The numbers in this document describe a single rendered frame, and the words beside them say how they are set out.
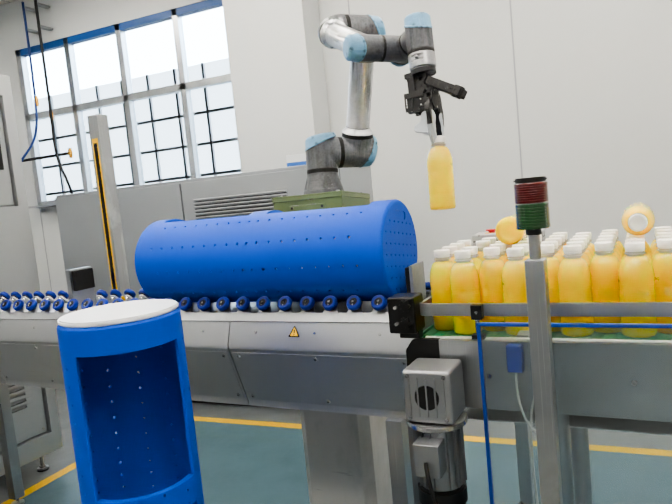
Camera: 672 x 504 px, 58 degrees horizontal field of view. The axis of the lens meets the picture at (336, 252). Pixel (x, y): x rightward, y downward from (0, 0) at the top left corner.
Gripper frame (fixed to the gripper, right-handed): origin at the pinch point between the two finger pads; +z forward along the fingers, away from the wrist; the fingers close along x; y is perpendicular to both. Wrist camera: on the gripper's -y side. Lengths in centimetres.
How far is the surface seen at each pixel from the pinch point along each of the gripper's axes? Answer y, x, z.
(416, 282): 9.1, 4.7, 38.3
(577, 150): 7, -269, -27
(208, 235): 69, 20, 18
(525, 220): -31, 40, 27
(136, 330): 50, 66, 41
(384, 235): 12.0, 15.2, 24.8
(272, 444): 144, -91, 121
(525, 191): -32, 40, 21
